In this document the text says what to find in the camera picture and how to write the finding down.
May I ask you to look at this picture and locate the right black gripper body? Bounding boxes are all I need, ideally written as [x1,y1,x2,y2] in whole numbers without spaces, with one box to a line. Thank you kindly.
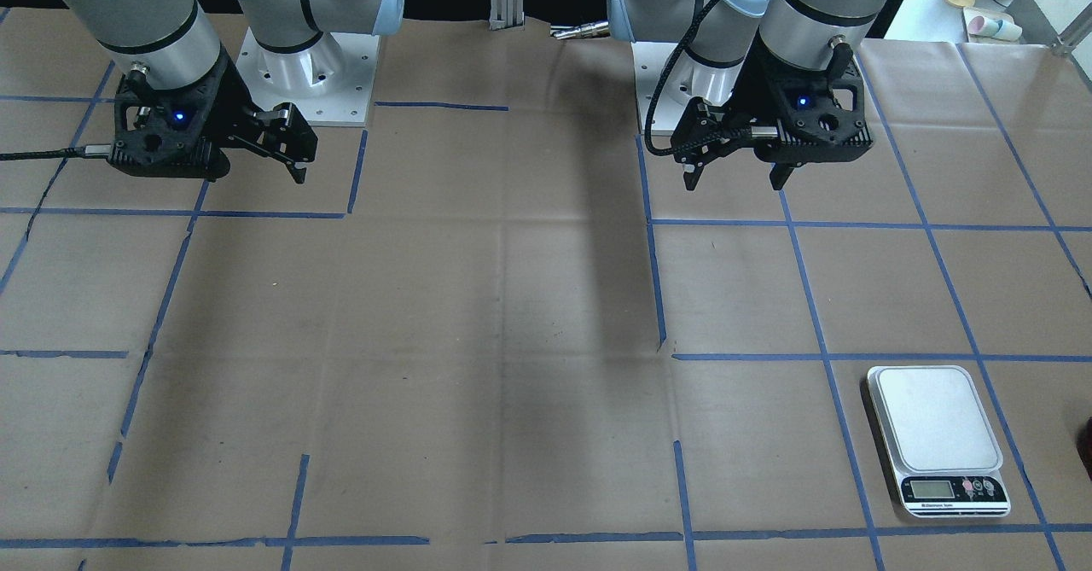
[108,50,317,179]

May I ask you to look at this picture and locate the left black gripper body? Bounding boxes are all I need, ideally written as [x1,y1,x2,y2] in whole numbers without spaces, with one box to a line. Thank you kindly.
[670,38,874,169]

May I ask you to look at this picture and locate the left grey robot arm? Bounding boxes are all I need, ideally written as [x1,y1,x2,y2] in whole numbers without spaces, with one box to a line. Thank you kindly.
[607,0,888,190]

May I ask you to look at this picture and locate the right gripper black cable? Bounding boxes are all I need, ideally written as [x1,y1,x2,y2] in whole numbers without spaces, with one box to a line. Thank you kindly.
[0,146,112,162]

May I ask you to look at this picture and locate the metal connector plug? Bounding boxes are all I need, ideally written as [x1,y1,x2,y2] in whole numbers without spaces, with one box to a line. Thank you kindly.
[550,21,612,39]

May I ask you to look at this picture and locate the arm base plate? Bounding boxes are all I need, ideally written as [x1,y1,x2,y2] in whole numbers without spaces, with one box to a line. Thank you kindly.
[235,31,383,128]
[631,41,741,136]

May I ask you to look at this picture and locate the white digital kitchen scale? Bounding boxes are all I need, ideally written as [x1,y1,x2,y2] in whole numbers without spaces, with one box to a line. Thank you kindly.
[866,365,1013,519]

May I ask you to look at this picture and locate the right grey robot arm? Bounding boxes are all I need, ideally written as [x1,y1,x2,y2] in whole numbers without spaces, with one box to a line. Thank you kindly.
[60,0,405,185]

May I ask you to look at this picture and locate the brown paper table cover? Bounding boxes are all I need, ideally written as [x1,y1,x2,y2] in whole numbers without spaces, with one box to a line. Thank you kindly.
[1,21,1089,570]

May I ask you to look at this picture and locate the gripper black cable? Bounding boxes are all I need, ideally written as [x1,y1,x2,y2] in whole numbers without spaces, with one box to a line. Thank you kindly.
[0,146,112,162]
[644,0,781,157]

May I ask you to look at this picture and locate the aluminium corner post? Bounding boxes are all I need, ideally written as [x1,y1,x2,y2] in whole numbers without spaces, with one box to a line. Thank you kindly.
[1051,14,1091,56]

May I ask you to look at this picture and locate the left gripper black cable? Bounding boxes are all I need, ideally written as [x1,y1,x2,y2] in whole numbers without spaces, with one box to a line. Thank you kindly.
[644,0,781,157]

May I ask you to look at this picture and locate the pastel rolled cups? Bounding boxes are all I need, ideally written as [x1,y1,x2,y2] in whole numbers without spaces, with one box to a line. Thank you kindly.
[962,7,1025,44]

